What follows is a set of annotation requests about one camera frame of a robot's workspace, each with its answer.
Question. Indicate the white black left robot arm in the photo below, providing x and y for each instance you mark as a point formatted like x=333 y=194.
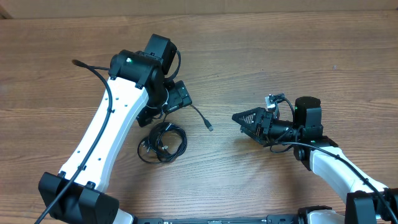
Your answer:
x=140 y=87

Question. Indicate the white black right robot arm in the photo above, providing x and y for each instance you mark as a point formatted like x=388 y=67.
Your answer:
x=366 y=200

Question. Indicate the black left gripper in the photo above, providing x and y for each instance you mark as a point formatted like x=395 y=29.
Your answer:
x=180 y=98

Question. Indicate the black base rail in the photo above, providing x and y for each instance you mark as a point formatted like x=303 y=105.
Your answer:
x=217 y=221

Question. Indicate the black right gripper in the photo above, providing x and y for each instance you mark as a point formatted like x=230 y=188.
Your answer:
x=264 y=123

